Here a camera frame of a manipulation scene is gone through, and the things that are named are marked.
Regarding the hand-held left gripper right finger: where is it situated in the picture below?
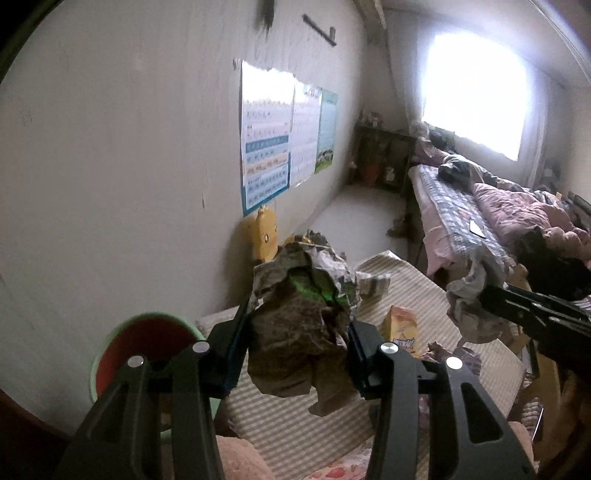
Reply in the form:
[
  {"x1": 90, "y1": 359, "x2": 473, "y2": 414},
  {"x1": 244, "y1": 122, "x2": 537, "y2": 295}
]
[{"x1": 346, "y1": 322, "x2": 539, "y2": 480}]

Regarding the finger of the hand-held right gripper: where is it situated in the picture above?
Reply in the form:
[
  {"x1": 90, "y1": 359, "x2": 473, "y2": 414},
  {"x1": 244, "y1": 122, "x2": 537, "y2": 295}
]
[
  {"x1": 505, "y1": 284, "x2": 591, "y2": 317},
  {"x1": 480, "y1": 286, "x2": 548, "y2": 330}
]

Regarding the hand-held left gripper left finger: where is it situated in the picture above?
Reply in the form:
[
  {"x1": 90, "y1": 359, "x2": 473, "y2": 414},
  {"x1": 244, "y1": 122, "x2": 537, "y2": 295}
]
[{"x1": 53, "y1": 295, "x2": 253, "y2": 480}]

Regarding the grey paper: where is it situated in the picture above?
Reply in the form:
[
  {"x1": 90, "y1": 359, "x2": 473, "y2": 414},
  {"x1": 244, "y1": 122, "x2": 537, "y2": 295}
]
[{"x1": 445, "y1": 256, "x2": 509, "y2": 344}]

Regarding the brown newspaper ball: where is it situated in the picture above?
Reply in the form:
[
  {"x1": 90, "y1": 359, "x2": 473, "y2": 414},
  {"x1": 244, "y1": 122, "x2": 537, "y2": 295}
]
[{"x1": 247, "y1": 233, "x2": 363, "y2": 416}]

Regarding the green red bowl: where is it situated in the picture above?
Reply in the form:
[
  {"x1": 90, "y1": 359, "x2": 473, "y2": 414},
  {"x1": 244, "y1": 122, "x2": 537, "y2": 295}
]
[{"x1": 90, "y1": 311, "x2": 220, "y2": 435}]

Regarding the black cloth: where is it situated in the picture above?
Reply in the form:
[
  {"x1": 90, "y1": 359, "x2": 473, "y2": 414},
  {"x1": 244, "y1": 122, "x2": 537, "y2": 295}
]
[{"x1": 518, "y1": 230, "x2": 591, "y2": 300}]

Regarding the yellow snack box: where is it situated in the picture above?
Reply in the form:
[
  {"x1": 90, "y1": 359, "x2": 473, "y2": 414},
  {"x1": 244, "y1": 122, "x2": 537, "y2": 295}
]
[{"x1": 381, "y1": 305, "x2": 422, "y2": 360}]

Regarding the wooden chair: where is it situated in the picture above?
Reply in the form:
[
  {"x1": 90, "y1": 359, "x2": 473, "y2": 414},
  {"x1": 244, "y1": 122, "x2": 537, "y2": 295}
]
[{"x1": 508, "y1": 263, "x2": 575, "y2": 446}]

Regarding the printed paper cup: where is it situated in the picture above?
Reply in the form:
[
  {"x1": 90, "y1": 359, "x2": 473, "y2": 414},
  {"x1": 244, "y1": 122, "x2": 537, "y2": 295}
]
[{"x1": 355, "y1": 271, "x2": 393, "y2": 302}]

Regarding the pink quilt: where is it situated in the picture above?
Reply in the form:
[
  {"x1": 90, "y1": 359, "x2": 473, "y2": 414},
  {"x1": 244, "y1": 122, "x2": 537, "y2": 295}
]
[{"x1": 472, "y1": 181, "x2": 578, "y2": 243}]

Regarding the pink plush cushion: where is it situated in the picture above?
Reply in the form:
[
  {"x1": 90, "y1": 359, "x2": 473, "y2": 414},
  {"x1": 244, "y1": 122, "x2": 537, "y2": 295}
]
[{"x1": 216, "y1": 434, "x2": 280, "y2": 480}]

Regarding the bed with plaid cover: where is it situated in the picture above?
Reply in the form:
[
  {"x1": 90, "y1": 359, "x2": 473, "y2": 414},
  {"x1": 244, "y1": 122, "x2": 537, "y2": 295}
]
[{"x1": 406, "y1": 164, "x2": 522, "y2": 282}]

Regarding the brown shoe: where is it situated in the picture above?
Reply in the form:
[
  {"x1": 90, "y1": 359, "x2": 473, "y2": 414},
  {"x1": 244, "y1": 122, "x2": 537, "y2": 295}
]
[{"x1": 387, "y1": 205, "x2": 417, "y2": 241}]

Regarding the yellow duck toy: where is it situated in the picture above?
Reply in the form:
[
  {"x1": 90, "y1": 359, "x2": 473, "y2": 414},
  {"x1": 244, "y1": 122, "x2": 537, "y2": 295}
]
[{"x1": 252, "y1": 205, "x2": 281, "y2": 266}]

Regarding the dark grey clothing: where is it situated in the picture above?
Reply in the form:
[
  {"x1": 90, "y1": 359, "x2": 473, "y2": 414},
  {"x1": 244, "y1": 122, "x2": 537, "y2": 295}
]
[{"x1": 438, "y1": 154, "x2": 477, "y2": 186}]

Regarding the dark shelf unit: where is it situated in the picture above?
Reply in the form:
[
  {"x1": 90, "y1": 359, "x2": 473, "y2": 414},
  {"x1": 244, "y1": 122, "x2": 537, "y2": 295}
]
[{"x1": 352, "y1": 124, "x2": 416, "y2": 191}]

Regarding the window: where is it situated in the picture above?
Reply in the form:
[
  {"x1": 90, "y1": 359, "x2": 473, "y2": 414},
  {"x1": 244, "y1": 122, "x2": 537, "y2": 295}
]
[{"x1": 419, "y1": 31, "x2": 536, "y2": 162}]

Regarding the large blue wall chart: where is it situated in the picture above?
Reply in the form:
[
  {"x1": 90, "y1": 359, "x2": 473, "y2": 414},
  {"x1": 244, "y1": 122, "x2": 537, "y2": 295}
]
[{"x1": 240, "y1": 60, "x2": 296, "y2": 217}]

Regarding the green wall poster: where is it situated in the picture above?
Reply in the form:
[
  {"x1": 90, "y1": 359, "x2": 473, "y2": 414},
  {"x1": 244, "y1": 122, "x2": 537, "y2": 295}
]
[{"x1": 315, "y1": 89, "x2": 339, "y2": 175}]

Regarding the white wall chart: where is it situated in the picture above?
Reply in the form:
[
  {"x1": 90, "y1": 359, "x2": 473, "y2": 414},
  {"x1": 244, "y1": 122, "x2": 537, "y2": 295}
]
[{"x1": 288, "y1": 82, "x2": 323, "y2": 188}]

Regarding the black wall hook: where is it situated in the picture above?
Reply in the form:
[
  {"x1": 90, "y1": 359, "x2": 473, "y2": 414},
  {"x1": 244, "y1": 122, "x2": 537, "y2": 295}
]
[{"x1": 302, "y1": 14, "x2": 338, "y2": 47}]

